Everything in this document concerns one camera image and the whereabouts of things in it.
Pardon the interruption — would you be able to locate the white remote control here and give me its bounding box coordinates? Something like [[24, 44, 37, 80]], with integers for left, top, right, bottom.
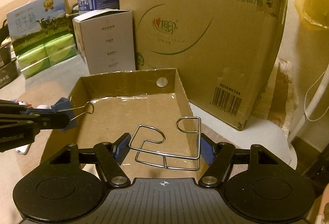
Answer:
[[15, 144, 31, 155]]

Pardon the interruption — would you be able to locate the blue binder clip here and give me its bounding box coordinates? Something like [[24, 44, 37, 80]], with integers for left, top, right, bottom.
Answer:
[[25, 97, 95, 133]]

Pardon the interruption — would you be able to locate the silver wire holder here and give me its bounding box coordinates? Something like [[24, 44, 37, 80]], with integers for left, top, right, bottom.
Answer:
[[128, 116, 202, 171]]

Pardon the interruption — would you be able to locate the red Doraemon toy figure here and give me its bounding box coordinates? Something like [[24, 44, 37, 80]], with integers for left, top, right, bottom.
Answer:
[[15, 100, 32, 108]]

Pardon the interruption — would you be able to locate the lower black food bowl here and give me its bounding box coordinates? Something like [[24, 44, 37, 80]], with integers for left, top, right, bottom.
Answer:
[[0, 58, 18, 88]]

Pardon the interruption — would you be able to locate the black food bowl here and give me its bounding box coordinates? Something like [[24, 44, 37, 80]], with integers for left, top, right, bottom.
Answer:
[[0, 58, 18, 88], [0, 43, 11, 67]]

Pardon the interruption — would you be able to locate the green tissue pack left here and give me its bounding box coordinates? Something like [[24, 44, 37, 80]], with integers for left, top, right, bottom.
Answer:
[[18, 45, 51, 79]]

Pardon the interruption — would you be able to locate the green tissue pack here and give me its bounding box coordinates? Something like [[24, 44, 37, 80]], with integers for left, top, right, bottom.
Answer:
[[44, 34, 76, 66], [18, 45, 51, 79]]

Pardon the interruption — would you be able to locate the upper black food bowl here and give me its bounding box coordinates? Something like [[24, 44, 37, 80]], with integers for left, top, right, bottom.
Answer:
[[0, 43, 11, 67]]

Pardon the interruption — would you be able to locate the shallow open cardboard tray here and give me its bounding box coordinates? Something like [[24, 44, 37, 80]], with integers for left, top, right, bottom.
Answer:
[[41, 69, 206, 179]]

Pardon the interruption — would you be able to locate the green tissue pack right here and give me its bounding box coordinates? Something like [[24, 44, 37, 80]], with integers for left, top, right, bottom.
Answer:
[[44, 34, 76, 66]]

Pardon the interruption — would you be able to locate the green cow milk carton box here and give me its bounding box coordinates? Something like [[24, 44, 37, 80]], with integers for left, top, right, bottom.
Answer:
[[7, 0, 70, 56]]

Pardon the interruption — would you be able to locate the white humidifier product box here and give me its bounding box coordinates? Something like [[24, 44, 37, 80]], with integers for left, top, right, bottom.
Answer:
[[73, 9, 136, 74]]

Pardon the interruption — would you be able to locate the white stand pole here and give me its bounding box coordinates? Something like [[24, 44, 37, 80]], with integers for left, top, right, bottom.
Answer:
[[288, 66, 329, 144]]

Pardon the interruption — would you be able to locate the large brown cardboard box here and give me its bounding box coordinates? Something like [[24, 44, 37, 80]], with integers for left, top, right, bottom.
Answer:
[[120, 0, 287, 130]]

